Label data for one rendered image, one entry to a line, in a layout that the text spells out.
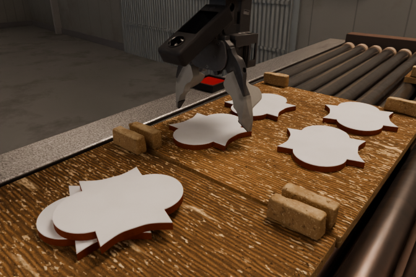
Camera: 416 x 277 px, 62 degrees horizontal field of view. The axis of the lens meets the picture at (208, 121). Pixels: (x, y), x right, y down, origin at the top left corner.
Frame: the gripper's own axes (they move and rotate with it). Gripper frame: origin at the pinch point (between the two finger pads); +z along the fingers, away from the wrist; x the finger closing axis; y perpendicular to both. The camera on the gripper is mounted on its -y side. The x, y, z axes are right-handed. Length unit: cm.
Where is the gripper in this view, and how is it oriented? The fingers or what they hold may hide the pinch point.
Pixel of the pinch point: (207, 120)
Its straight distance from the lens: 55.7
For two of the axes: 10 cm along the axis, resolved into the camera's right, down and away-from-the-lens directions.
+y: 6.5, -2.5, 7.2
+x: -7.6, -2.6, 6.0
